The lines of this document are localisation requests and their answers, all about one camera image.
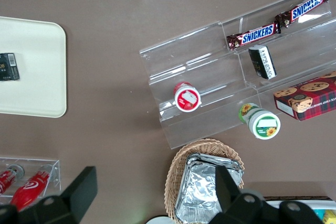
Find red strawberry yogurt cup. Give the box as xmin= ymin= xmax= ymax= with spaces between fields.
xmin=173 ymin=81 xmax=203 ymax=112

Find stacked aluminium foil containers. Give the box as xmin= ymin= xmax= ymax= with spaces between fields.
xmin=175 ymin=153 xmax=244 ymax=222

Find clear acrylic step shelf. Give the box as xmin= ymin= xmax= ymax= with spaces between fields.
xmin=219 ymin=0 xmax=336 ymax=96
xmin=139 ymin=20 xmax=261 ymax=151

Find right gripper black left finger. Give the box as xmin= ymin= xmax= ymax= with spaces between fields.
xmin=59 ymin=166 xmax=99 ymax=217

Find red cola bottle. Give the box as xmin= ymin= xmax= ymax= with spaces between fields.
xmin=9 ymin=164 xmax=56 ymax=210
xmin=0 ymin=164 xmax=25 ymax=196

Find small black white box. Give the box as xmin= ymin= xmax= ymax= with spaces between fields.
xmin=247 ymin=45 xmax=277 ymax=81

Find yellow snack packet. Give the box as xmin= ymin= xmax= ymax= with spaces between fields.
xmin=323 ymin=209 xmax=336 ymax=224

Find teal snack packet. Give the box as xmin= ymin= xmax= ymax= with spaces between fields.
xmin=313 ymin=208 xmax=327 ymax=221

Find white snack tray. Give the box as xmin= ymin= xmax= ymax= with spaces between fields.
xmin=262 ymin=195 xmax=336 ymax=224

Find red tartan cookie box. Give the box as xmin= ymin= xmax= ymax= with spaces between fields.
xmin=273 ymin=71 xmax=336 ymax=122

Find cream plastic tray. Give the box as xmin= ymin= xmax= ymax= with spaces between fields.
xmin=0 ymin=16 xmax=68 ymax=119

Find Snickers chocolate bar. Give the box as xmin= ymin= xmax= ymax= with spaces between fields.
xmin=226 ymin=21 xmax=283 ymax=52
xmin=275 ymin=0 xmax=329 ymax=29

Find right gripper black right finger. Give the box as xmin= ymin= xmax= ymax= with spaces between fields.
xmin=214 ymin=165 xmax=245 ymax=214

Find oval light wicker basket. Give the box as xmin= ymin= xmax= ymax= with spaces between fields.
xmin=163 ymin=137 xmax=245 ymax=222

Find green sunflower yogurt cup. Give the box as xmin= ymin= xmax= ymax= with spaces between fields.
xmin=237 ymin=102 xmax=282 ymax=140

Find clear acrylic bottle rack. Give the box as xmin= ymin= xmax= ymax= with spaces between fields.
xmin=0 ymin=156 xmax=62 ymax=205

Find flat black card box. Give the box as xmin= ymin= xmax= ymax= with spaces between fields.
xmin=0 ymin=52 xmax=20 ymax=81

